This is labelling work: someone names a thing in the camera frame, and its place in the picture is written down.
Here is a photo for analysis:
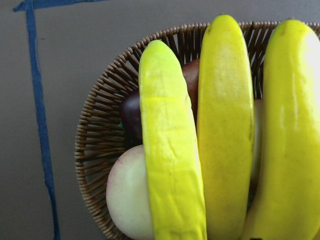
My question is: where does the brown wicker basket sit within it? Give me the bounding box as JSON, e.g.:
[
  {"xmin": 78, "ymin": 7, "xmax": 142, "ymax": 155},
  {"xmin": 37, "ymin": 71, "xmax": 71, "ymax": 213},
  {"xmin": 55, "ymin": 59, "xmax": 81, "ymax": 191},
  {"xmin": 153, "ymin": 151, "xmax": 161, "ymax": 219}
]
[{"xmin": 75, "ymin": 21, "xmax": 320, "ymax": 240}]

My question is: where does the dark red apple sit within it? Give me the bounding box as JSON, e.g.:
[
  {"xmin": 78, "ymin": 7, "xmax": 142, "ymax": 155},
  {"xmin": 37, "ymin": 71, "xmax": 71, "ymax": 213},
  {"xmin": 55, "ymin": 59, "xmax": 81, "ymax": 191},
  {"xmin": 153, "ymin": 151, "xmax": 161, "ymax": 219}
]
[{"xmin": 119, "ymin": 59, "xmax": 200, "ymax": 146}]

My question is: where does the pink white peach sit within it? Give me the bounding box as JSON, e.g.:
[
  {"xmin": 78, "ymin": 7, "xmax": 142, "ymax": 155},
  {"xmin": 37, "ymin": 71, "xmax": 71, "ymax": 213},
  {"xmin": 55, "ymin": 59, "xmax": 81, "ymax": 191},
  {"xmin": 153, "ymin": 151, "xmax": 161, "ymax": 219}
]
[{"xmin": 106, "ymin": 145, "xmax": 154, "ymax": 240}]

